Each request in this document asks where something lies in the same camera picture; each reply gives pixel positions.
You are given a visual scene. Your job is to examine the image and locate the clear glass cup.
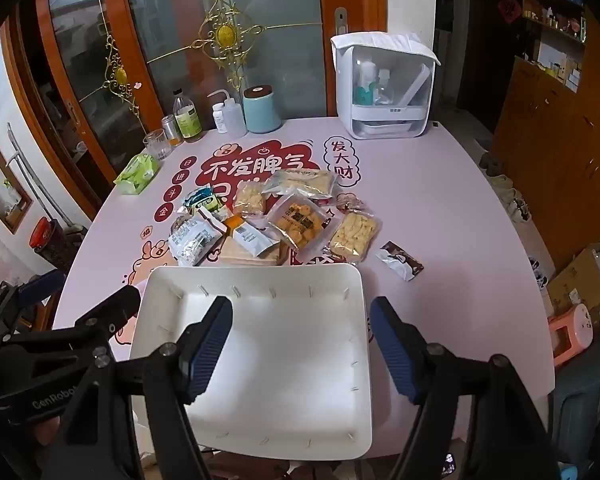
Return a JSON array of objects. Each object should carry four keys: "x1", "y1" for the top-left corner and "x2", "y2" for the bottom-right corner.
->
[{"x1": 143, "y1": 129, "x2": 174, "y2": 161}]

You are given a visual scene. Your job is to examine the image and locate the wafer biscuit packet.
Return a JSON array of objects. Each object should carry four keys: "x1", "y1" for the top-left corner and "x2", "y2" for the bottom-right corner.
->
[{"x1": 219, "y1": 237, "x2": 292, "y2": 267}]

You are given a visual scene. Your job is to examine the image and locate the pink plastic stool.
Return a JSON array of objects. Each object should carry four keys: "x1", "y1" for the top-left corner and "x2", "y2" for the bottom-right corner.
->
[{"x1": 548, "y1": 303, "x2": 594, "y2": 367}]

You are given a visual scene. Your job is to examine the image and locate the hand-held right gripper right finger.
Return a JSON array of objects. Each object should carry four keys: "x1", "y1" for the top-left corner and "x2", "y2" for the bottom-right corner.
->
[{"x1": 369, "y1": 296, "x2": 581, "y2": 480}]

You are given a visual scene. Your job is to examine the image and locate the white countertop storage box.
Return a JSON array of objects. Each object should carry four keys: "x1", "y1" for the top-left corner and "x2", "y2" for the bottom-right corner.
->
[{"x1": 330, "y1": 31, "x2": 442, "y2": 140}]

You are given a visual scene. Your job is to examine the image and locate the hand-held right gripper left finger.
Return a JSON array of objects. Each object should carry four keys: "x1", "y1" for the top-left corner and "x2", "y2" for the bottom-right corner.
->
[{"x1": 40, "y1": 296, "x2": 234, "y2": 480}]

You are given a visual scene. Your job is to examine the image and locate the teal canister brown lid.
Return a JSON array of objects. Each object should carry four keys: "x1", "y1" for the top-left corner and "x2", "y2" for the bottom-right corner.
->
[{"x1": 243, "y1": 85, "x2": 283, "y2": 134}]

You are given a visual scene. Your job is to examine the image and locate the metal rail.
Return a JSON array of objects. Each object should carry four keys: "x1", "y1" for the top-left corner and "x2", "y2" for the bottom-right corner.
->
[{"x1": 6, "y1": 129, "x2": 51, "y2": 223}]

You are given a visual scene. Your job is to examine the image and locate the orange cracker packet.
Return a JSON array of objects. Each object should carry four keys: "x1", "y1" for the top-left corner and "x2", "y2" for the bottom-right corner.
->
[{"x1": 266, "y1": 189, "x2": 332, "y2": 252}]

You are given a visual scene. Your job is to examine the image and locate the white plastic tray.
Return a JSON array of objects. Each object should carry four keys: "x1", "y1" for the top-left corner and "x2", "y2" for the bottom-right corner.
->
[{"x1": 128, "y1": 263, "x2": 372, "y2": 461}]

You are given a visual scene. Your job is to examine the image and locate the red date walnut packet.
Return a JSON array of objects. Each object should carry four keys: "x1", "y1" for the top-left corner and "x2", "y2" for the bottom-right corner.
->
[{"x1": 336, "y1": 196, "x2": 367, "y2": 215}]

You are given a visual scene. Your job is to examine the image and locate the small round cookie packet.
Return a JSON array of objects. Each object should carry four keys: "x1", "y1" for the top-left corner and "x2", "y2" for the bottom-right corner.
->
[{"x1": 231, "y1": 181, "x2": 267, "y2": 219}]

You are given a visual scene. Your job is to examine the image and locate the yellow cookie packet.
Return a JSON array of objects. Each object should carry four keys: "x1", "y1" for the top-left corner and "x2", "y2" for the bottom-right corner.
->
[{"x1": 328, "y1": 211, "x2": 382, "y2": 264}]

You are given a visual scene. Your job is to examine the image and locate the wooden cabinet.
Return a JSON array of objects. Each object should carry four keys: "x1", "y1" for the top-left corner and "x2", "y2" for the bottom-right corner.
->
[{"x1": 491, "y1": 55, "x2": 600, "y2": 273}]

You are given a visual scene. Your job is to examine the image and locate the clear plastic bottle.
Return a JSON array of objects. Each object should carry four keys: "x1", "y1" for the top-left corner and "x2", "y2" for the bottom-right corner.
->
[{"x1": 377, "y1": 68, "x2": 397, "y2": 107}]

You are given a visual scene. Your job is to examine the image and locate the cardboard box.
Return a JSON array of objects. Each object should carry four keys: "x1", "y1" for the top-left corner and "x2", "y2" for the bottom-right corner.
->
[{"x1": 546, "y1": 241, "x2": 600, "y2": 313}]

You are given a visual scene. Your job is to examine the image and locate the gold door ornament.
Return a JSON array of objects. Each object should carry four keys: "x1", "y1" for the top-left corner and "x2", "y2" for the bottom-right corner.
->
[
  {"x1": 92, "y1": 0, "x2": 137, "y2": 98},
  {"x1": 190, "y1": 0, "x2": 267, "y2": 107}
]

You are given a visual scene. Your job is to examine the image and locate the teal bottle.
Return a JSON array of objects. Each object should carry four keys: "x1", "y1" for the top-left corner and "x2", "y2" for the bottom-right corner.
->
[{"x1": 355, "y1": 60, "x2": 379, "y2": 107}]

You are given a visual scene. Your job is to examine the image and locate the brown white small packet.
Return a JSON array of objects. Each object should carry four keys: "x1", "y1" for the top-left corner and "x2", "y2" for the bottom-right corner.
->
[{"x1": 376, "y1": 240, "x2": 425, "y2": 281}]

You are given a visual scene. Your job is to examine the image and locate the white squeeze bottle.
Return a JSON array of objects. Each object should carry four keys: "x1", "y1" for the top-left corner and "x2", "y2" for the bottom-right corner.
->
[{"x1": 207, "y1": 90, "x2": 248, "y2": 137}]

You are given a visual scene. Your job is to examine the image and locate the glass bottle green label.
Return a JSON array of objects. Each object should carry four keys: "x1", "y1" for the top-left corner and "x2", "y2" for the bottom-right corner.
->
[{"x1": 172, "y1": 88, "x2": 204, "y2": 142}]

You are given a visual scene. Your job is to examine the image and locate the white black-print nut packet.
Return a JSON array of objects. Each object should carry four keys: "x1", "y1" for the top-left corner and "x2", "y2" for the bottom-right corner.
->
[{"x1": 170, "y1": 216, "x2": 227, "y2": 267}]

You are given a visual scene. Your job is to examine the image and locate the green tissue pack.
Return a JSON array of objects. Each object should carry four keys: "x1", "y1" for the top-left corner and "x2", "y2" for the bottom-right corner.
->
[{"x1": 113, "y1": 153, "x2": 161, "y2": 195}]

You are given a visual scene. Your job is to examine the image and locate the small jar orange contents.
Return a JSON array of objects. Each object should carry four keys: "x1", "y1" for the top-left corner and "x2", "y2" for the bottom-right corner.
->
[{"x1": 160, "y1": 114, "x2": 182, "y2": 147}]

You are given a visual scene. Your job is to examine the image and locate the white orange snack packet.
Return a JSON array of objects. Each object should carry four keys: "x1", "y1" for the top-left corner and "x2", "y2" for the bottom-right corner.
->
[{"x1": 224, "y1": 214, "x2": 279, "y2": 257}]

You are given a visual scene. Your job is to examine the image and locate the clear pale biscuit packet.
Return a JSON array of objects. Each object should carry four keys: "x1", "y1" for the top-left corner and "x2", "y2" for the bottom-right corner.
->
[{"x1": 263, "y1": 169, "x2": 335, "y2": 200}]

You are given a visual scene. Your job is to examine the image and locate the green blue snack packet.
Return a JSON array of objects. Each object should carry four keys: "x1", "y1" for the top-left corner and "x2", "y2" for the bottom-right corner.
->
[{"x1": 181, "y1": 185, "x2": 231, "y2": 217}]

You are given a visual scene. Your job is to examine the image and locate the cluttered wall shelf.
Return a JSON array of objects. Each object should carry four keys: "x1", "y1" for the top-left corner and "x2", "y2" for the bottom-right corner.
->
[{"x1": 521, "y1": 0, "x2": 589, "y2": 96}]

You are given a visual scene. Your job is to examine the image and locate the small white bottle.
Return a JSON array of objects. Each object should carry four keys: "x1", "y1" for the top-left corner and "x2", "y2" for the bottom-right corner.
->
[{"x1": 211, "y1": 103, "x2": 230, "y2": 134}]

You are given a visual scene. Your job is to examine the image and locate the red lidded bin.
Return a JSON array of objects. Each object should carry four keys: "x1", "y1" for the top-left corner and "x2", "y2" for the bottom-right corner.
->
[{"x1": 28, "y1": 216, "x2": 88, "y2": 275}]

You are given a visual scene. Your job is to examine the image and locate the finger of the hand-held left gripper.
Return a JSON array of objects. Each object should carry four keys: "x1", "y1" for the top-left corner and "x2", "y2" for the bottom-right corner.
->
[
  {"x1": 0, "y1": 270, "x2": 66, "y2": 333},
  {"x1": 55, "y1": 286, "x2": 142, "y2": 361}
]

